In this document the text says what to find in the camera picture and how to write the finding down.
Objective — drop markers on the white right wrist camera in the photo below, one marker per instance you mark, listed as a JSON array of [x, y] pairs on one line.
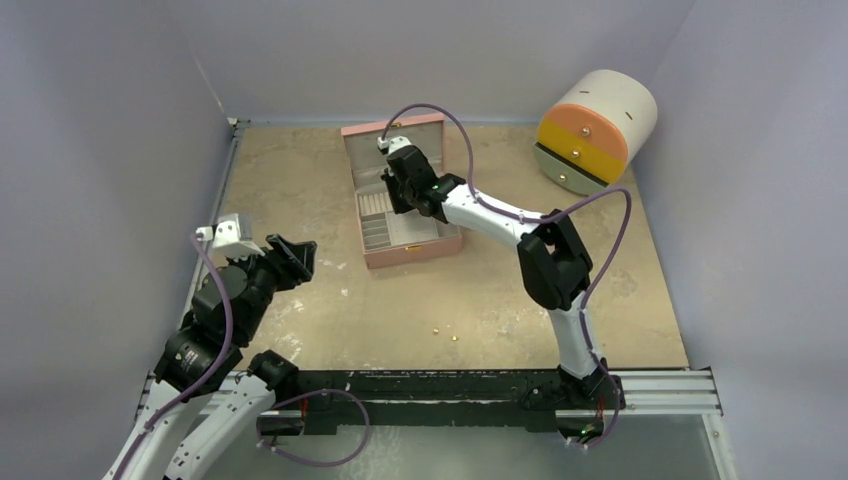
[[387, 145]]

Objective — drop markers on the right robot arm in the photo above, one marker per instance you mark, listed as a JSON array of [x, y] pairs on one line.
[[554, 263]]

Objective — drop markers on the aluminium frame rail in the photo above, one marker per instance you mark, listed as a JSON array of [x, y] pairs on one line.
[[237, 128]]

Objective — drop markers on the round drawer organizer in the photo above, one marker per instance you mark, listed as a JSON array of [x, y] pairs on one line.
[[586, 141]]

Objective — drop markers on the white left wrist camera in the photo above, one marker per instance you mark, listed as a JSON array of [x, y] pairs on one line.
[[230, 236]]

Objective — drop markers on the pink jewelry box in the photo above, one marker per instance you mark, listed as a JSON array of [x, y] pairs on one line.
[[389, 239]]

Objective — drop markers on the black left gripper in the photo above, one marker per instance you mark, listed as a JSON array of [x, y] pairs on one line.
[[292, 261]]

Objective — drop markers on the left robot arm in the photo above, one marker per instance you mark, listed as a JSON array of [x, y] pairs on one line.
[[167, 440]]

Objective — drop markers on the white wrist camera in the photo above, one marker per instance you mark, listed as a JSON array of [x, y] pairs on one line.
[[387, 145], [230, 236]]

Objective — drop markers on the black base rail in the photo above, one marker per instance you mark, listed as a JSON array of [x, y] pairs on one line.
[[537, 400]]

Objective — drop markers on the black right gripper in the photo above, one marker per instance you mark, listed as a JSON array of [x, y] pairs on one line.
[[400, 178]]

